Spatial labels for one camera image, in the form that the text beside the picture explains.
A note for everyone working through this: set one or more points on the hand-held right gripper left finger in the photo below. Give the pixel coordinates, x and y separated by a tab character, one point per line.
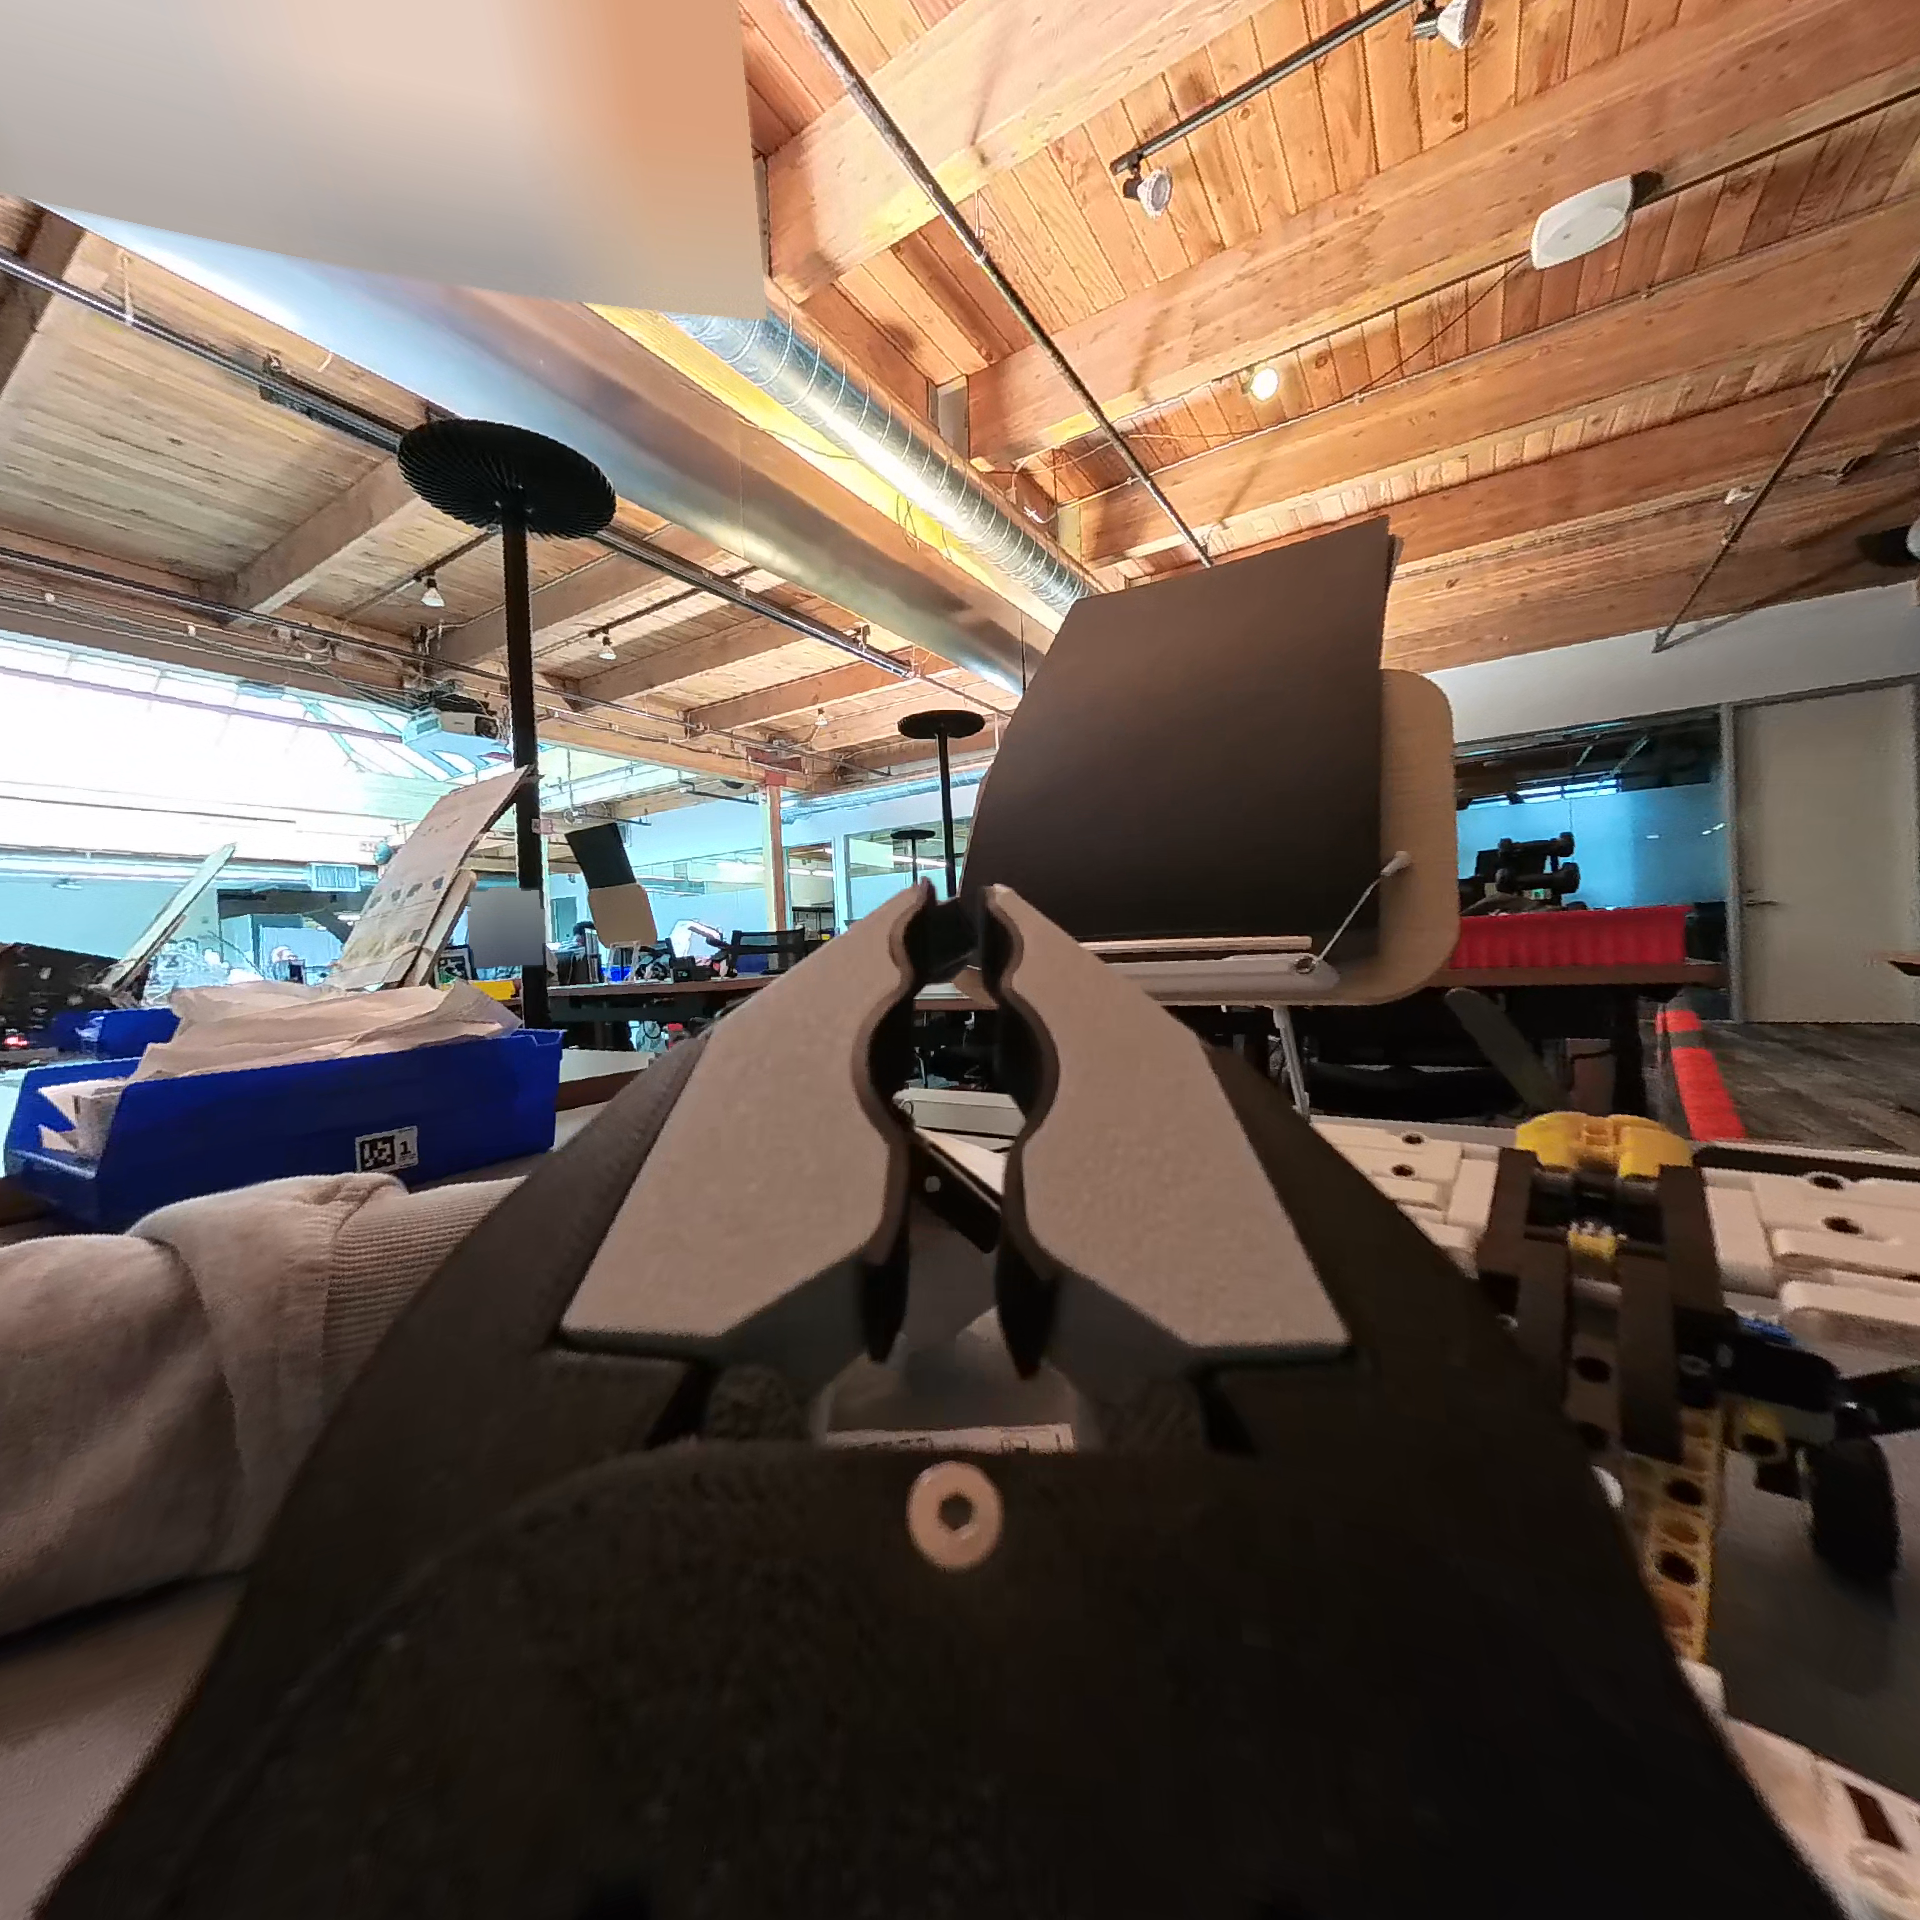
751	1185

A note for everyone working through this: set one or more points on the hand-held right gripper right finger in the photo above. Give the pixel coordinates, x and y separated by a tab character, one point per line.
1185	1200

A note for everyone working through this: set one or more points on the person's left forearm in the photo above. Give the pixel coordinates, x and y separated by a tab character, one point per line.
225	1381

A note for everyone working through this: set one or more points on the white yellow lego model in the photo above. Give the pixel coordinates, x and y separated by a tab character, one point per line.
1799	1243

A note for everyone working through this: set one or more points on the wooden background desk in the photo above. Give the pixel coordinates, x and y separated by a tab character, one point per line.
1575	984

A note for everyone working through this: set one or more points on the tilted screen on white stand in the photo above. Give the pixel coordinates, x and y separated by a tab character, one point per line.
1201	750

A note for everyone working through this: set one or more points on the printed cardboard panel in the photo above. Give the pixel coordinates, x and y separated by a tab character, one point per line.
429	869

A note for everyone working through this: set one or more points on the red plastic bin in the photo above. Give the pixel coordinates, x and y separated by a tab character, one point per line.
1568	937

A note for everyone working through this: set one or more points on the black dumbbell rack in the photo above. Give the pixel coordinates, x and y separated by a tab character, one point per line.
1523	878

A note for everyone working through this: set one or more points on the crumpled white paper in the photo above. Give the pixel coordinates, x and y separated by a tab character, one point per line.
299	1021

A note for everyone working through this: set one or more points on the blue plastic bin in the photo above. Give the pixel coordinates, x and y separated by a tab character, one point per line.
225	1126

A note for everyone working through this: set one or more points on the white ceiling projector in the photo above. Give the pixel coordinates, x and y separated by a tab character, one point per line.
451	731

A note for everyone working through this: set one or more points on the grey door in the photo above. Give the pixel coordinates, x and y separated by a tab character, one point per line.
1829	856

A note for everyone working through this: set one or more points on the ceiling track spotlight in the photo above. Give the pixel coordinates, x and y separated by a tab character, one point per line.
1149	187
1447	19

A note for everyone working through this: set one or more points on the white ceiling access point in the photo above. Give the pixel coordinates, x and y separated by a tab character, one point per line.
1582	224

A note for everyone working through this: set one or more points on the silver ventilation duct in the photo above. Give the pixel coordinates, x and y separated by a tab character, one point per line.
600	406

